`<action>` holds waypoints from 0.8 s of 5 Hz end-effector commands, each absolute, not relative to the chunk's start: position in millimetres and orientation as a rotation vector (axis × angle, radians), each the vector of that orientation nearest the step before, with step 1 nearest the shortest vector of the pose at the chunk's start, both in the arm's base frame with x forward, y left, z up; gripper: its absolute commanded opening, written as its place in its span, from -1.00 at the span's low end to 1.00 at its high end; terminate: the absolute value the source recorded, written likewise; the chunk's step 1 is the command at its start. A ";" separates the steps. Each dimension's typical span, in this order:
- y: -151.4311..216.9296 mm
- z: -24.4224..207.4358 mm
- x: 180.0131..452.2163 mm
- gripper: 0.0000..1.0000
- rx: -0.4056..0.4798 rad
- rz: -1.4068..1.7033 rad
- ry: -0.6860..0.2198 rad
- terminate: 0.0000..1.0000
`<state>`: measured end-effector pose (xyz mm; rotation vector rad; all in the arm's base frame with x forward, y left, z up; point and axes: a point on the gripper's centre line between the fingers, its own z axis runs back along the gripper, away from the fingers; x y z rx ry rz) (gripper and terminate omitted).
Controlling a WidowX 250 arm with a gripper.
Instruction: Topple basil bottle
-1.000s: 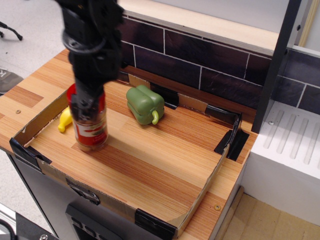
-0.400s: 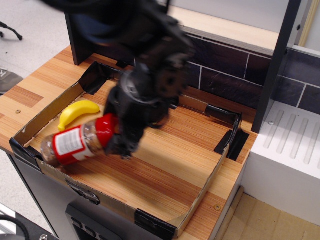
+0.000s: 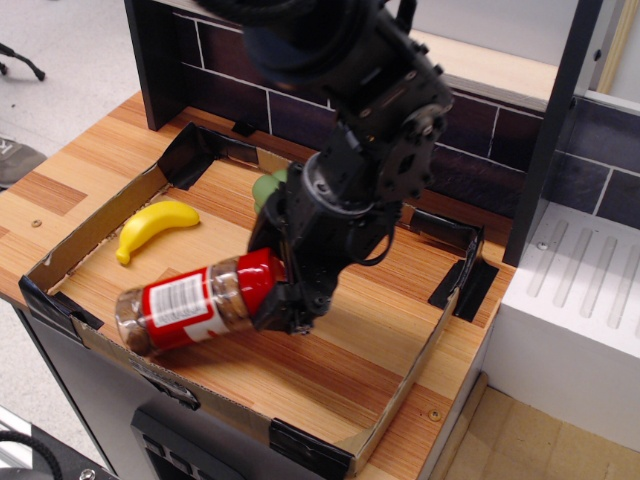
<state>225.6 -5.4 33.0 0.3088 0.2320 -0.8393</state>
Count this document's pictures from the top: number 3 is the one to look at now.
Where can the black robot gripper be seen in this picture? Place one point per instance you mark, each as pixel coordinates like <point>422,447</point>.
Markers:
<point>317,226</point>

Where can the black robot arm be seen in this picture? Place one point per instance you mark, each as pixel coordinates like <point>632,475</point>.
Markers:
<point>390,100</point>

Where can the metal frame with bolt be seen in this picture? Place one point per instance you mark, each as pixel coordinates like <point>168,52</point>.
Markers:
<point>28,452</point>

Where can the taped cardboard fence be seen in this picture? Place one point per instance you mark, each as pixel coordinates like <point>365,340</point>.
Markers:
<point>374,391</point>

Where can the red-lidded basil spice bottle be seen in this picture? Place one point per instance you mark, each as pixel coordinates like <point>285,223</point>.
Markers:
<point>197,306</point>

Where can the white ribbed sink drainboard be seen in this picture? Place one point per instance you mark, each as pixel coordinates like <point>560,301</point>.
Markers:
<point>580,273</point>

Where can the yellow toy banana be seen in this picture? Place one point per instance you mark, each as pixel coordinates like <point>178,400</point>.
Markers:
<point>151,221</point>

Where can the black chair leg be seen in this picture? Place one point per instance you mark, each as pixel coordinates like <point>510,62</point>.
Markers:
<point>10,53</point>

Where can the green toy bell pepper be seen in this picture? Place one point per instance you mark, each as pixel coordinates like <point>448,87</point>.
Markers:
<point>265,186</point>

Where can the black control panel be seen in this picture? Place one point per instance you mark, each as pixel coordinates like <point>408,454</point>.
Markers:
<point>172,456</point>

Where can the grey shoe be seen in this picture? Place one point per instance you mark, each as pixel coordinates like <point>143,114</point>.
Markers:
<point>17,160</point>

